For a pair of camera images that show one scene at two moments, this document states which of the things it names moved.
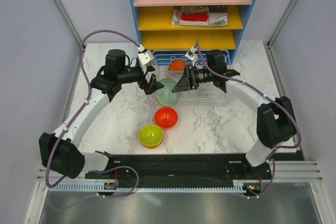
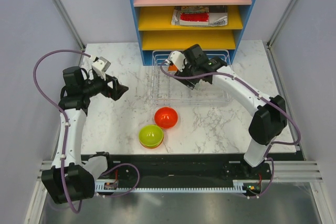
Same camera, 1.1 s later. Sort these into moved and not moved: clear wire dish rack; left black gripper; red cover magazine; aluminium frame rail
Moved: left black gripper
Not moved: clear wire dish rack; aluminium frame rail; red cover magazine
